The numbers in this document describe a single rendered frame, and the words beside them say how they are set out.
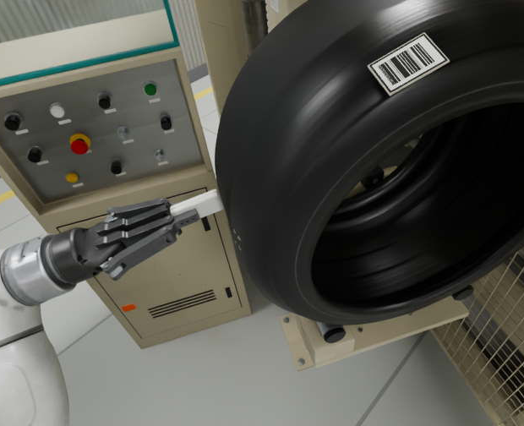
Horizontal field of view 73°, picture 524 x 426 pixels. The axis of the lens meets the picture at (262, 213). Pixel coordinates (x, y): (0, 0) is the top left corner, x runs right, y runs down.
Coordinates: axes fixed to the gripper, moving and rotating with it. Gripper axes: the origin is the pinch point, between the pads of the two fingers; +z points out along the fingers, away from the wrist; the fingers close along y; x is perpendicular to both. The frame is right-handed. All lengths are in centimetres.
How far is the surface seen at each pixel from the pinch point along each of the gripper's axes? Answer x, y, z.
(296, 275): 7.7, -11.5, 9.5
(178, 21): 66, 339, 5
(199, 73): 119, 340, 4
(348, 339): 39.1, -9.5, 15.5
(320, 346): 38.3, -9.0, 9.7
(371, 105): -12.7, -10.1, 22.0
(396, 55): -15.9, -8.5, 25.5
